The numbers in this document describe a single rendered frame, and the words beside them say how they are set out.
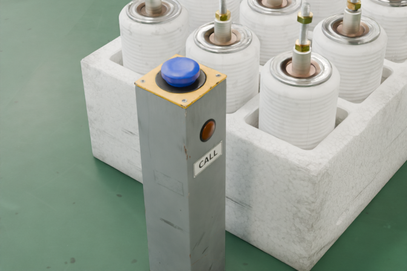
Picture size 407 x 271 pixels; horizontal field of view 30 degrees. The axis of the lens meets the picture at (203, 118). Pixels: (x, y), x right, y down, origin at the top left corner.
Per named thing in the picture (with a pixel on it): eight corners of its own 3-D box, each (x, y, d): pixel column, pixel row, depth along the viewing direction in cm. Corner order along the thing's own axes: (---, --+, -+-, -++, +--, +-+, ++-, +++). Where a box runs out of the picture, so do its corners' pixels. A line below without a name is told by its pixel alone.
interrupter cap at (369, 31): (390, 28, 99) (390, 23, 99) (361, 53, 95) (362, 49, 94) (340, 11, 103) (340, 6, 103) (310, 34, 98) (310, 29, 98)
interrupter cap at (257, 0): (235, 6, 105) (236, 1, 104) (268, -15, 109) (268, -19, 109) (281, 23, 101) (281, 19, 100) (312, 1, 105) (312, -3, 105)
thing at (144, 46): (186, 138, 110) (183, 30, 99) (122, 132, 111) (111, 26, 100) (195, 98, 118) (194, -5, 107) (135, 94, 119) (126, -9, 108)
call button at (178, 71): (207, 80, 80) (207, 63, 79) (183, 98, 77) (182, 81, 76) (178, 67, 82) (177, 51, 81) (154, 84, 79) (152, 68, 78)
